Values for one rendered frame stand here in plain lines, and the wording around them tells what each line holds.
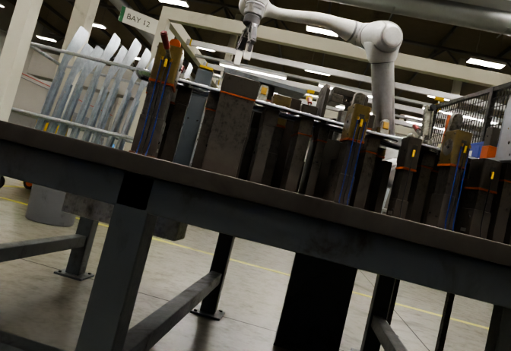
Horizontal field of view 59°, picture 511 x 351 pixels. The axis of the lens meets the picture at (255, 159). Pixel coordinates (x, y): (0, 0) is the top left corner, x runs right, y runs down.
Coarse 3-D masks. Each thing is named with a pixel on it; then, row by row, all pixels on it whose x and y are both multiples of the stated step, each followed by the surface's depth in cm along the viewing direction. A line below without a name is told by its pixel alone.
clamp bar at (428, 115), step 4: (432, 104) 190; (424, 108) 194; (428, 108) 193; (432, 108) 189; (424, 112) 193; (428, 112) 193; (432, 112) 192; (424, 116) 192; (428, 116) 193; (432, 116) 192; (424, 120) 191; (428, 120) 192; (432, 120) 191; (424, 124) 190; (428, 124) 192; (424, 128) 190; (428, 128) 191; (424, 132) 191; (428, 132) 191; (428, 136) 190; (428, 140) 189
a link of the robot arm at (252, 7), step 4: (252, 0) 199; (248, 4) 200; (252, 4) 199; (256, 4) 199; (260, 4) 199; (244, 8) 203; (248, 8) 199; (252, 8) 199; (256, 8) 199; (260, 8) 200; (264, 8) 202; (244, 12) 202; (248, 12) 200; (252, 12) 199; (256, 12) 199; (260, 12) 200; (260, 16) 201
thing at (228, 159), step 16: (224, 80) 145; (240, 80) 146; (224, 96) 145; (240, 96) 146; (256, 96) 146; (224, 112) 145; (240, 112) 146; (224, 128) 145; (240, 128) 146; (208, 144) 144; (224, 144) 145; (240, 144) 145; (208, 160) 144; (224, 160) 144
